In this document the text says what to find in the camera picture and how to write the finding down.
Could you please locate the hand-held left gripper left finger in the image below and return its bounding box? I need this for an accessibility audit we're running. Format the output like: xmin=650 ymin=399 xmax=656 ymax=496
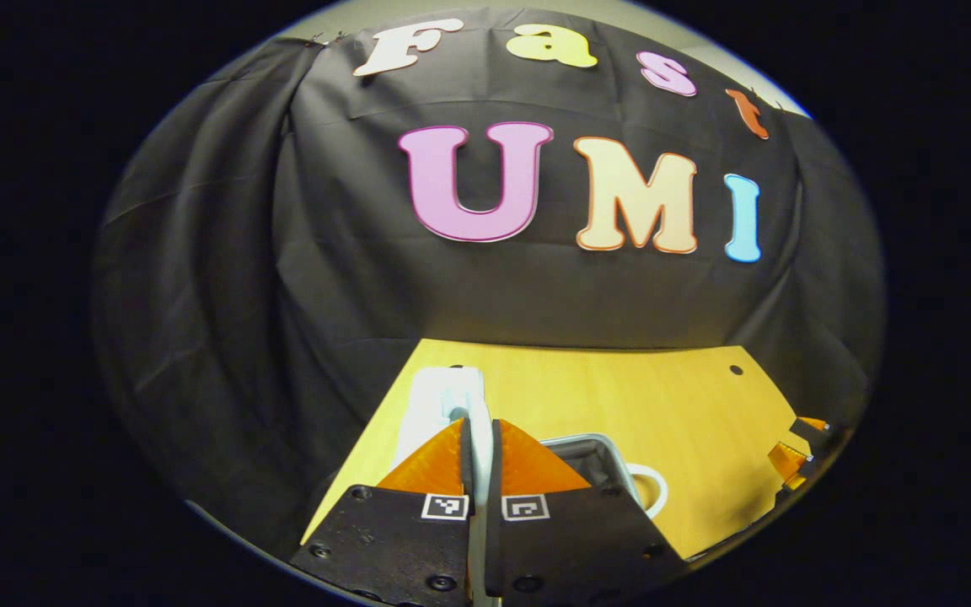
xmin=288 ymin=416 xmax=475 ymax=607

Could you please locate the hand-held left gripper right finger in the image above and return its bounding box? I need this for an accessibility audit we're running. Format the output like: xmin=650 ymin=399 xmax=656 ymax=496
xmin=485 ymin=417 xmax=690 ymax=607

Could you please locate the small light blue suitcase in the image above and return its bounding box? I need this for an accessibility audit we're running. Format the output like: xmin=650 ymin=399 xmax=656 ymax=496
xmin=391 ymin=365 xmax=670 ymax=607

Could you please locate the black backdrop cloth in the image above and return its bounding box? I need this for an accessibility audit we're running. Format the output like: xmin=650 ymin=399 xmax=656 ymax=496
xmin=91 ymin=7 xmax=887 ymax=540

